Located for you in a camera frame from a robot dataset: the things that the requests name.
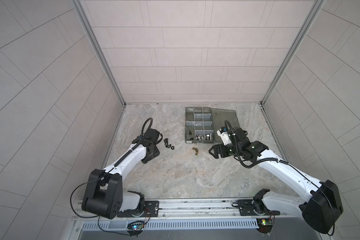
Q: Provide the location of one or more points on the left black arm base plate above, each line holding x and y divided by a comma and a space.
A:
149, 209

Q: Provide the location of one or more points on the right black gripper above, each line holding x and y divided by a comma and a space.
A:
220, 147

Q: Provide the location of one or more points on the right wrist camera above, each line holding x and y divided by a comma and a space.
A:
224, 135

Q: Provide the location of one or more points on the controller board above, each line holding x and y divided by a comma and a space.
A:
265, 225
135, 228

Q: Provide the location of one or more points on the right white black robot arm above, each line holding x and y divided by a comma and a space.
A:
318, 203

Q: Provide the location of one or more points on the brass wing nuts pair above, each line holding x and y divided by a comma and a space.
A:
196, 151

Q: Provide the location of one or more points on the right controller board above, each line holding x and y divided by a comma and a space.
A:
265, 225

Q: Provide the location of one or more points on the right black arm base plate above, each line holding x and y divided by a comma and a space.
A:
251, 208

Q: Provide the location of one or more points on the silver hex bolt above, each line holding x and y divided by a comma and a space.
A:
203, 137

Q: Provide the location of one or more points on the clear compartment organizer box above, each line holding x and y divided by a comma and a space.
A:
206, 121

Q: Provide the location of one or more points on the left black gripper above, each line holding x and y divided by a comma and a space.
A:
156, 152

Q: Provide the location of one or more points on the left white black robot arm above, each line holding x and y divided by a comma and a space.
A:
104, 195

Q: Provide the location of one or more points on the left controller board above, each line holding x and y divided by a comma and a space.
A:
135, 228

